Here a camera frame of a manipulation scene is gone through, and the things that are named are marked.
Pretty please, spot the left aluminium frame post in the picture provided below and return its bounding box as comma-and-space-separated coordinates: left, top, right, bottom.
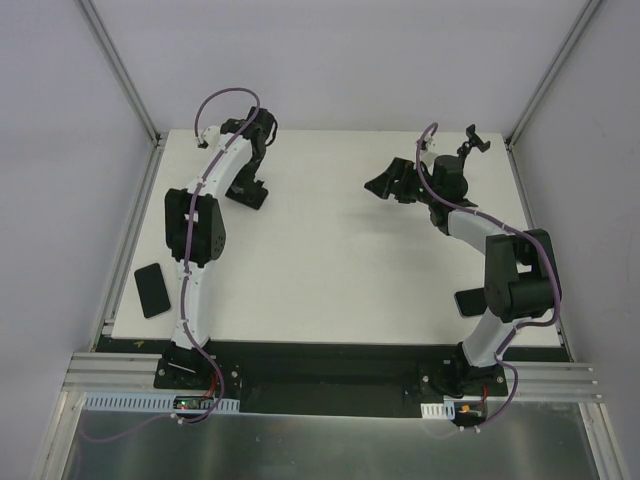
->
74, 0, 162, 146

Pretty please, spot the right white slotted cable duct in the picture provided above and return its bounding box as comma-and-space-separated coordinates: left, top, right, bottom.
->
420, 400, 456, 421

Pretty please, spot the white slotted cable duct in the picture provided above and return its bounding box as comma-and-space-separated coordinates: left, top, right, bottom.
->
420, 400, 456, 421
84, 392, 240, 415

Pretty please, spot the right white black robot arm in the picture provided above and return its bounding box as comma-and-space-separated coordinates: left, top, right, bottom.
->
364, 155, 561, 398

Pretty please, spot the black round-base clamp phone stand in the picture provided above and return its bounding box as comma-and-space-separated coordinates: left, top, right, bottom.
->
453, 124, 491, 202

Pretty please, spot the left white slotted cable duct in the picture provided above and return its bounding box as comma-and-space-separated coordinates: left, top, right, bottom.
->
84, 392, 240, 415

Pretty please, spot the right aluminium frame post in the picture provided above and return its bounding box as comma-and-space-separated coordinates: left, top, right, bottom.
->
504, 0, 606, 149

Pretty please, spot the front aluminium rail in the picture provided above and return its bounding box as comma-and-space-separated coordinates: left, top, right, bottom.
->
62, 352, 604, 403

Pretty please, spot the black smartphone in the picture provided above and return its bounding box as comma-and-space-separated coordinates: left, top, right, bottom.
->
134, 263, 171, 319
454, 288, 487, 318

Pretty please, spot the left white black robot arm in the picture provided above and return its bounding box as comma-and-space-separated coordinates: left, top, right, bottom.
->
154, 107, 278, 389

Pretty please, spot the black folding phone stand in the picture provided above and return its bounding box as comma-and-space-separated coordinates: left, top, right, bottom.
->
225, 162, 269, 210

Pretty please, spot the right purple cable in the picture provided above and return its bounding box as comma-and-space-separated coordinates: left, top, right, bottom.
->
417, 122, 562, 435

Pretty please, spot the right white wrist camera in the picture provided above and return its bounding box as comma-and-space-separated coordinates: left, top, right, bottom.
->
416, 138, 439, 170

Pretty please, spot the aluminium frame post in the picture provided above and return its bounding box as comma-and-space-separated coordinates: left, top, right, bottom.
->
74, 0, 162, 146
504, 0, 606, 149

